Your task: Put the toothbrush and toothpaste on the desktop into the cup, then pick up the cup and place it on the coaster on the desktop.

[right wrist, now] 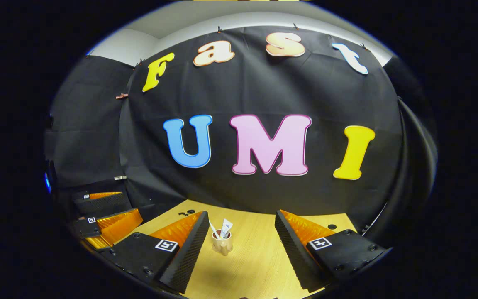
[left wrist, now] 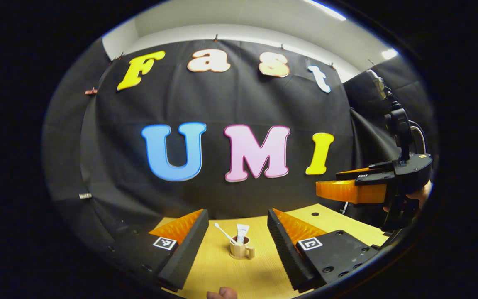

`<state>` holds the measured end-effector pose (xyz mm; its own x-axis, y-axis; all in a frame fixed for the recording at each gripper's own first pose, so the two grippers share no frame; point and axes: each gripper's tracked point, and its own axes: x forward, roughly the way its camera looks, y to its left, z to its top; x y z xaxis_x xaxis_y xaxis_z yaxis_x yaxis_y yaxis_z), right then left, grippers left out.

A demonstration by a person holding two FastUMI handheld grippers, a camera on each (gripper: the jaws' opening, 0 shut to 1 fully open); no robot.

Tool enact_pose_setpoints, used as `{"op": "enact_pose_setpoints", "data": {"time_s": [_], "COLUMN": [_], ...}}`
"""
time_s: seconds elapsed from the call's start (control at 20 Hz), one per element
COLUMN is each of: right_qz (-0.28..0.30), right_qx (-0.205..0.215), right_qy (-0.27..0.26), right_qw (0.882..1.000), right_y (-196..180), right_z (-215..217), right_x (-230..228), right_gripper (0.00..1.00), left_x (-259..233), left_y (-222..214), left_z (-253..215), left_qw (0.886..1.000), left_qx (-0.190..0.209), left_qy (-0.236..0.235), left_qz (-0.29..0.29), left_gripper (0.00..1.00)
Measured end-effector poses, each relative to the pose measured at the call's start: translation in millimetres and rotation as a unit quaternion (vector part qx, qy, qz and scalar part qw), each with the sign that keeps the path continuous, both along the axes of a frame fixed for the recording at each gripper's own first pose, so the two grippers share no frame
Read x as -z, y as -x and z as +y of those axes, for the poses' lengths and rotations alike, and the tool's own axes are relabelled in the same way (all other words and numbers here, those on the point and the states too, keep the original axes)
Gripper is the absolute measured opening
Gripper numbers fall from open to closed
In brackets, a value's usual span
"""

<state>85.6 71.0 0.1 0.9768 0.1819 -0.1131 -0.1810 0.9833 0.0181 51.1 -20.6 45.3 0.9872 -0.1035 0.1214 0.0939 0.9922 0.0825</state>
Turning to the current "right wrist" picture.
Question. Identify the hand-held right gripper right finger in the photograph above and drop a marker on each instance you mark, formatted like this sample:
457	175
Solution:
291	249

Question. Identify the copper cloth clip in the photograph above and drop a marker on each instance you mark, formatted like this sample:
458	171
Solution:
121	96

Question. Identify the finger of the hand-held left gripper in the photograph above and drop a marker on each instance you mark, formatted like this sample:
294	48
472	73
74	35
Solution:
118	226
106	204

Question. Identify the beige cup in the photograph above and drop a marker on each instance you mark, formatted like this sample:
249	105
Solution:
222	246

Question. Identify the pale green toothbrush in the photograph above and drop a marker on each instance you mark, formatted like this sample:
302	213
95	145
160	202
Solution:
213	229

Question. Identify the wooden desktop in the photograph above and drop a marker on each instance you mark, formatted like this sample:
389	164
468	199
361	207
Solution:
255	257

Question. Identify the white toothpaste tube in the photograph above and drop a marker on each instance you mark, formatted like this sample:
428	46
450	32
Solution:
226	228

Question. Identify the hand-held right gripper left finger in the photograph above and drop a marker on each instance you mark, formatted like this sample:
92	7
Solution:
191	249

